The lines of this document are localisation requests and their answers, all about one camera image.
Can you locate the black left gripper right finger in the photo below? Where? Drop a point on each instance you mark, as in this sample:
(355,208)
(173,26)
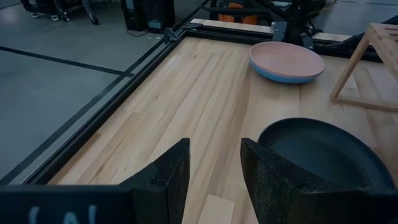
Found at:
(270,186)

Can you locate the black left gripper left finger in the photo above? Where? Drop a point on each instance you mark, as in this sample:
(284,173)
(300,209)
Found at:
(164,186)

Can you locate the black plate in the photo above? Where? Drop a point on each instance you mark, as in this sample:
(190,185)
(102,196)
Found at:
(326,149)

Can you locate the pink plate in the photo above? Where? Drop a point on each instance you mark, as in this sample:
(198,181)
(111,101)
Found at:
(286,59)

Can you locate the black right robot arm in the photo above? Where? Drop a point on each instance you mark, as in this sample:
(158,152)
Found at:
(295,28)

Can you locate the wooden slatted shelf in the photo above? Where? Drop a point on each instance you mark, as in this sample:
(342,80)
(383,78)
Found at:
(351,67)

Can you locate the blue plate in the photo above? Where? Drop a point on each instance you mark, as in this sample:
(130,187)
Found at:
(280,79)

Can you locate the orange and black object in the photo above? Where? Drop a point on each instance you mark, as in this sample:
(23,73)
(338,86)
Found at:
(245,19)

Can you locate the black box with blue panel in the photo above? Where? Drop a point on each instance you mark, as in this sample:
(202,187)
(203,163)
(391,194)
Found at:
(158,17)

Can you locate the black equipment case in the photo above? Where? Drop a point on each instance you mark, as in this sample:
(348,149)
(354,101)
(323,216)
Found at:
(133,14)

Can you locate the black office chair base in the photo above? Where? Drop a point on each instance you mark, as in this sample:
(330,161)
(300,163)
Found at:
(46,7)

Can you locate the black aluminium frame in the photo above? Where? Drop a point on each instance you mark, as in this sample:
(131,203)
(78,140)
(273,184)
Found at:
(94,124)

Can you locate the black frame clamp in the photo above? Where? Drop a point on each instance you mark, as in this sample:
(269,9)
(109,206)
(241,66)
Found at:
(170,34)

